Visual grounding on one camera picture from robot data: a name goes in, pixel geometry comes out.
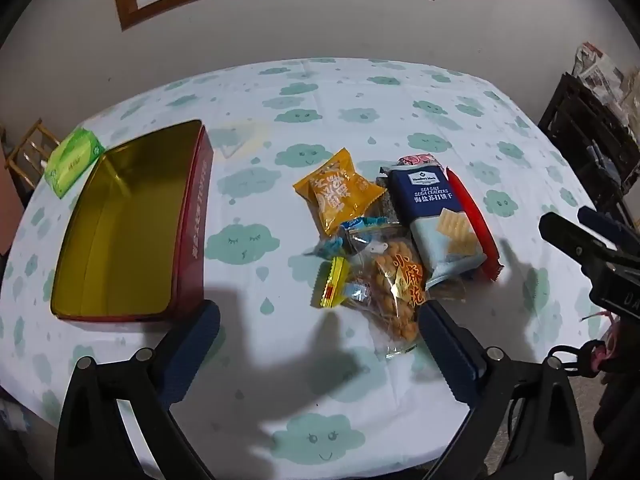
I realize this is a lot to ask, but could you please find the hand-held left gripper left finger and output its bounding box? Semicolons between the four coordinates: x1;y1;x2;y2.
55;300;221;480

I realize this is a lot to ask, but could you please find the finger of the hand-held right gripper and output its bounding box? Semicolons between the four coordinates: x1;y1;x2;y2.
539;211;621;263
577;206;640;261

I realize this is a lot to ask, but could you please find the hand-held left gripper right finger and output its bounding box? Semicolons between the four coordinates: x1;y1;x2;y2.
417;300;588;480

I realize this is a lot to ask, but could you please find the clear bag of fried twists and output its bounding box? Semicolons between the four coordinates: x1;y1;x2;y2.
347;225;431;358

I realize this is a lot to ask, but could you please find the red snack packet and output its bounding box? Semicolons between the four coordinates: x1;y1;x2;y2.
446;167;503;281

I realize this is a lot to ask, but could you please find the yellow candy packet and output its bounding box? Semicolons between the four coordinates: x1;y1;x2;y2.
312;256;352;309

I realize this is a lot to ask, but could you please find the red tin box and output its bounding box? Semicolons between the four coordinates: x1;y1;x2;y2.
50;119;215;333

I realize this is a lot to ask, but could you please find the blue cracker packet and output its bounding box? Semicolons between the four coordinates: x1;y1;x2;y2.
387;162;488;288

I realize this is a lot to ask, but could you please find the grey speckled snack block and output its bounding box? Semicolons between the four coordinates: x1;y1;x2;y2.
375;175;401;226

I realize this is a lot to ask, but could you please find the light blue candy wrapper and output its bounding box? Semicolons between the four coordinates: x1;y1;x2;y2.
305;237;348;261

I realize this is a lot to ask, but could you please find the orange snack packet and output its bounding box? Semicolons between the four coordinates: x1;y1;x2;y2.
292;147;388;237

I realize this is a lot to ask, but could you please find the dark wooden shelf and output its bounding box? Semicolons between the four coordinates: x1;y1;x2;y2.
537;72;640;221

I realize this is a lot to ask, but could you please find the pile of newspapers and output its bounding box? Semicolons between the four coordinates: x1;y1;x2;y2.
575;42;640;106

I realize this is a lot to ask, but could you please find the green tissue pack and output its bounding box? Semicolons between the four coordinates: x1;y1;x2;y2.
44;127;106;200

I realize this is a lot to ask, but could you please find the wooden chair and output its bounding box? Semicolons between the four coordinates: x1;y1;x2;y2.
5;120;61;201

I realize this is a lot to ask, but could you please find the black and pink lanyard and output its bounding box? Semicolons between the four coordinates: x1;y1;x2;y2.
547;310;621;376

